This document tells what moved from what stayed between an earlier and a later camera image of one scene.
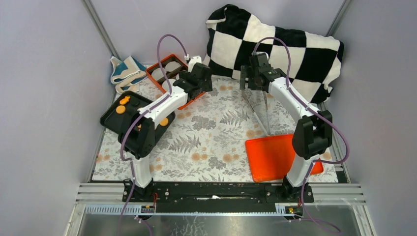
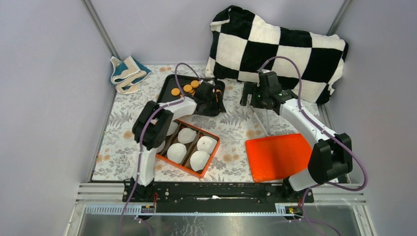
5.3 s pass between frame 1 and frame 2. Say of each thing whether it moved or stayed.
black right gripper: moved
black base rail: stayed
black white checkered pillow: stayed
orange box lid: stayed
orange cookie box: moved
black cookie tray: moved
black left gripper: moved
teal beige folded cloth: stayed
